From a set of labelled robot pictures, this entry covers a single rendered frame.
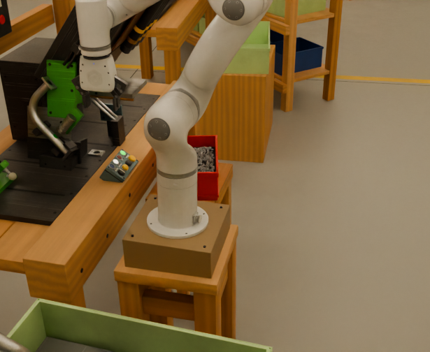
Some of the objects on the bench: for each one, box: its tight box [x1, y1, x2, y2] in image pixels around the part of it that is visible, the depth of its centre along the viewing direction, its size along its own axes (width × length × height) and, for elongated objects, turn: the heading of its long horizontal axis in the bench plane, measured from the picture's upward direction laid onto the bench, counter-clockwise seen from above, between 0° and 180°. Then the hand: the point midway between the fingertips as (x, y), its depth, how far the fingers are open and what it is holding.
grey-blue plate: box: [99, 103, 123, 136], centre depth 252 cm, size 10×2×14 cm, turn 77°
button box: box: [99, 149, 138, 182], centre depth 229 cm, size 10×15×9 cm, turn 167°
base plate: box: [0, 93, 160, 226], centre depth 252 cm, size 42×110×2 cm, turn 167°
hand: (101, 105), depth 182 cm, fingers open, 8 cm apart
